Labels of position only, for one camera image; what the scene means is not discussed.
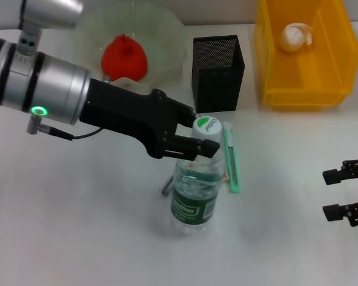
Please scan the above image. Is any grey pen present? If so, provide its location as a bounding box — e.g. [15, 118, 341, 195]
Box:
[161, 175, 175, 197]

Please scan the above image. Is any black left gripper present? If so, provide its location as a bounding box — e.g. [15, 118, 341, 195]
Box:
[79, 77, 221, 160]

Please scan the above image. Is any pale green glass fruit bowl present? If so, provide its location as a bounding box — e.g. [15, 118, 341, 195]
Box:
[72, 2, 188, 98]

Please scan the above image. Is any yellow plastic bin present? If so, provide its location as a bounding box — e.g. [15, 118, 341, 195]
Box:
[254, 0, 358, 108]

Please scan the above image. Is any white paper ball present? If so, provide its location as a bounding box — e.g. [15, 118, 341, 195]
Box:
[280, 23, 314, 53]

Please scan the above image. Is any black mesh pen holder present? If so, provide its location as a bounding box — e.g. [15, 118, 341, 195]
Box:
[192, 35, 246, 114]

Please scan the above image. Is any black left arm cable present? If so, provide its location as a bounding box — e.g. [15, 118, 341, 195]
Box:
[47, 126, 104, 141]

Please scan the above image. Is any green utility knife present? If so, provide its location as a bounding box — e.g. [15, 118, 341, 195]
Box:
[222, 122, 241, 194]

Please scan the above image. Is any clear green-label water bottle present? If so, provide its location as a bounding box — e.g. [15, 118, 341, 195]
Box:
[170, 114, 224, 236]

